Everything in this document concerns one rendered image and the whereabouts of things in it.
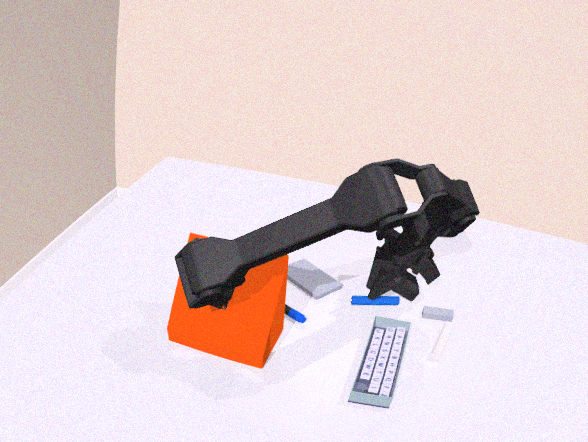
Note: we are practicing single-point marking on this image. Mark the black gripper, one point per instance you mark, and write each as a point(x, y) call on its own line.
point(399, 252)

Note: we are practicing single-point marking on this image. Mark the small keyboard with white keys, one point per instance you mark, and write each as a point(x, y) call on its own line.
point(381, 362)

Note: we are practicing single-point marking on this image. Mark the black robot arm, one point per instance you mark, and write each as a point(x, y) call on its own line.
point(370, 200)

